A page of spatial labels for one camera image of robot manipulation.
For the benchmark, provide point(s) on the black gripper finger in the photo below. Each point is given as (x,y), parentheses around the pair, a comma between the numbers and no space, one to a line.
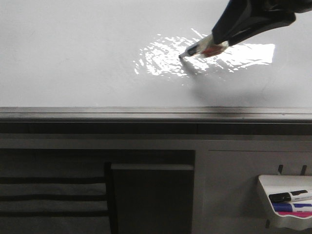
(243,19)

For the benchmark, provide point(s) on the white whiteboard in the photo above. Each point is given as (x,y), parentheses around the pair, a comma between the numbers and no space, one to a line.
(124,53)

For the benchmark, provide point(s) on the left black tray hook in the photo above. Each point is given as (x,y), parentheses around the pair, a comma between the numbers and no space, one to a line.
(280,170)

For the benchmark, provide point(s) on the black tray hook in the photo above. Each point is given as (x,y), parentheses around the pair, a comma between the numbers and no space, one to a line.
(303,170)
(280,170)

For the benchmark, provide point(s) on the right black tray hook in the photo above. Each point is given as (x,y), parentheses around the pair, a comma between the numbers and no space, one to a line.
(303,170)

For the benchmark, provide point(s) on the white marker tray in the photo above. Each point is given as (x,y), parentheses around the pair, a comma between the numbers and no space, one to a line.
(275,184)

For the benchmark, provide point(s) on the black capped marker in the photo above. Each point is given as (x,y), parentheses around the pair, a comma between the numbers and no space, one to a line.
(292,196)

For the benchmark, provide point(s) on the blue capped marker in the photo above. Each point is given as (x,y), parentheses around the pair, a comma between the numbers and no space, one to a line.
(292,207)

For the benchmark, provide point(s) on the dark panel with white top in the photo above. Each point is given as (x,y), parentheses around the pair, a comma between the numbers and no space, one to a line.
(153,201)

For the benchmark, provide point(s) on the pink marker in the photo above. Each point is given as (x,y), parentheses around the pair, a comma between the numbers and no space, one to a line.
(296,214)

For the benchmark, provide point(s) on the grey slatted panel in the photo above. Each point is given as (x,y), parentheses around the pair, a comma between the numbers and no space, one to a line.
(56,192)

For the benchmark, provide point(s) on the aluminium whiteboard bottom frame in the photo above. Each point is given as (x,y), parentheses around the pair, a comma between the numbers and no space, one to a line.
(157,114)

